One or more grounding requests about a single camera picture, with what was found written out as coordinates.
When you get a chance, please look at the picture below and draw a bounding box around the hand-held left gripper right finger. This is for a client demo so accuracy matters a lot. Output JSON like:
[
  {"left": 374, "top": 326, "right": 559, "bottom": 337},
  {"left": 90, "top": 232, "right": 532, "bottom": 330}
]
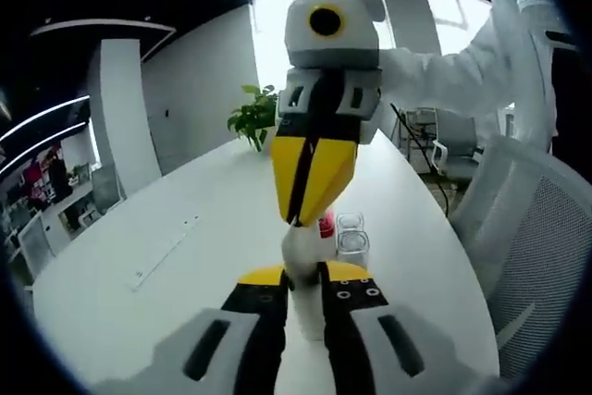
[{"left": 315, "top": 260, "right": 503, "bottom": 395}]

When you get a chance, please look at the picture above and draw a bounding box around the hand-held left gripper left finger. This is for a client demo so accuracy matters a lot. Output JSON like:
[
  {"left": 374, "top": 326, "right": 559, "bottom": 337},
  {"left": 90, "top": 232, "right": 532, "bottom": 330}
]
[{"left": 90, "top": 264, "right": 291, "bottom": 395}]

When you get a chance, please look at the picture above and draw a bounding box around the red-collared clear-capped skincare bottle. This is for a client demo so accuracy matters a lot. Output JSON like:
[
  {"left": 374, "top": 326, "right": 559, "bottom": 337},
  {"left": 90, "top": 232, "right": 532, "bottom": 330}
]
[{"left": 316, "top": 209, "right": 338, "bottom": 253}]

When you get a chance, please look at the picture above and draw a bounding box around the white skincare tube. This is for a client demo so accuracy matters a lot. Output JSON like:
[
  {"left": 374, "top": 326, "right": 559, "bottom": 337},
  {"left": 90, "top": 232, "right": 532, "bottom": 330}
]
[{"left": 280, "top": 223, "right": 327, "bottom": 341}]

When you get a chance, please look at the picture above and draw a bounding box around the potted green plant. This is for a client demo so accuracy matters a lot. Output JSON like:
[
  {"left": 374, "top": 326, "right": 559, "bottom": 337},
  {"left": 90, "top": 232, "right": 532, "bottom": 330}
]
[{"left": 226, "top": 83, "right": 281, "bottom": 154}]

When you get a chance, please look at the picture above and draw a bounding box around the large bright window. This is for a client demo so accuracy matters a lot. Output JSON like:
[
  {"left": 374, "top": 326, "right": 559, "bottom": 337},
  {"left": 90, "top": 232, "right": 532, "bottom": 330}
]
[{"left": 420, "top": 0, "right": 499, "bottom": 56}]

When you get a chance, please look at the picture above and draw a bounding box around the person's white coat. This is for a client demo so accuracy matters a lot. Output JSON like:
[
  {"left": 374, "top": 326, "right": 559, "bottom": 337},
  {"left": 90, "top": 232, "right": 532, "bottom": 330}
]
[{"left": 487, "top": 0, "right": 563, "bottom": 155}]

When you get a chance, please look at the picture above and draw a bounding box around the white mesh office chair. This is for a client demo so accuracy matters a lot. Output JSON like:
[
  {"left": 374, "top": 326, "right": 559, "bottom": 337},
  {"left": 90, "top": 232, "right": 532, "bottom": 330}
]
[{"left": 450, "top": 134, "right": 592, "bottom": 380}]

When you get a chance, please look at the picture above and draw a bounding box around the white ceiling light strip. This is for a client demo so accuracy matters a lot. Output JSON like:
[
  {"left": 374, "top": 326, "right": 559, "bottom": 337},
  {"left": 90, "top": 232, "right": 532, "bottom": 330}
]
[
  {"left": 0, "top": 96, "right": 92, "bottom": 142},
  {"left": 0, "top": 121, "right": 89, "bottom": 165}
]

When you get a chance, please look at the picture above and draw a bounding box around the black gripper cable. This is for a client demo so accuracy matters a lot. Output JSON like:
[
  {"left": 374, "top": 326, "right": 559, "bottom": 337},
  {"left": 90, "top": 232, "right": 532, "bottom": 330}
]
[{"left": 389, "top": 102, "right": 453, "bottom": 216}]

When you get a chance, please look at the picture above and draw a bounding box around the white table cable hatch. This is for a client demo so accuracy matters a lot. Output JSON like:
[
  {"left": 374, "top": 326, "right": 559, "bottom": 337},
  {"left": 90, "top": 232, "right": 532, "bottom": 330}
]
[{"left": 125, "top": 214, "right": 204, "bottom": 292}]

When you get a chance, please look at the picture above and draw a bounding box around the red wall banner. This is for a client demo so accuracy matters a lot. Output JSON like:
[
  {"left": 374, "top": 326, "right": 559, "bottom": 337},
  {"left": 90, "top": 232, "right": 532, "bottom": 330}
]
[{"left": 20, "top": 166, "right": 52, "bottom": 197}]

